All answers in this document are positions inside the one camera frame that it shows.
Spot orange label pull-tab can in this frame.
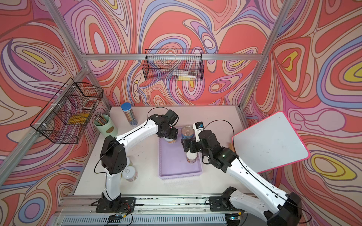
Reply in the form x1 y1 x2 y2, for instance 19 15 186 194
165 138 176 143

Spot clear tube blue lid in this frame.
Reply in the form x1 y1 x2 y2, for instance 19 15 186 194
121 102 138 126

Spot green cup with pencils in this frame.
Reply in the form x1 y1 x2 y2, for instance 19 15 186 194
93 113 118 137

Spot items in back basket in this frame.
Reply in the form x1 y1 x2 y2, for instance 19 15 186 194
172 69 197 81

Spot purple plastic perforated basket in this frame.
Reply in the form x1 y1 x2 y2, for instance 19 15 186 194
158 127 203 179

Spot large blue label can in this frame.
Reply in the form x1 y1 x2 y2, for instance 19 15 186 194
181 125 195 139

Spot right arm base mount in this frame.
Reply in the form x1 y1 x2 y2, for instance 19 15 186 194
205 186 245 213

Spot black wire basket left wall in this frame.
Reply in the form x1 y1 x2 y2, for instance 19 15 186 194
30 78 104 144

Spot aluminium rail front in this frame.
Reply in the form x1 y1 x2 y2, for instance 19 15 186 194
53 193 292 226

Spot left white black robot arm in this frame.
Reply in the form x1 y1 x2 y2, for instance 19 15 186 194
98 109 179 202

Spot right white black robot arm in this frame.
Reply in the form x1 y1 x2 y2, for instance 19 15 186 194
181 130 302 226

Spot black wire basket back wall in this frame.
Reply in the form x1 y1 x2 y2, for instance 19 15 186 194
142 48 204 82

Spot black wire basket wall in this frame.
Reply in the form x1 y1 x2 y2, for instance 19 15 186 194
30 78 104 144
142 48 204 82

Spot white board pink frame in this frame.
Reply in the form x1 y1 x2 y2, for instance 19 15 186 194
233 111 311 173

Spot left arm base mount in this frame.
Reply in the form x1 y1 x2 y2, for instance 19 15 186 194
96 194 136 213

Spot wooden board stand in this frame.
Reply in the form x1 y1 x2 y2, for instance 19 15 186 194
229 143 235 152

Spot silver pull-tab can front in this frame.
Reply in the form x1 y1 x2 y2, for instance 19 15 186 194
122 166 138 182

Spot can with white plastic lid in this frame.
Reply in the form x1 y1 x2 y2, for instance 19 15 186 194
186 151 198 164

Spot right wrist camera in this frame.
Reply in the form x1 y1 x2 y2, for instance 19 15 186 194
193 121 204 142

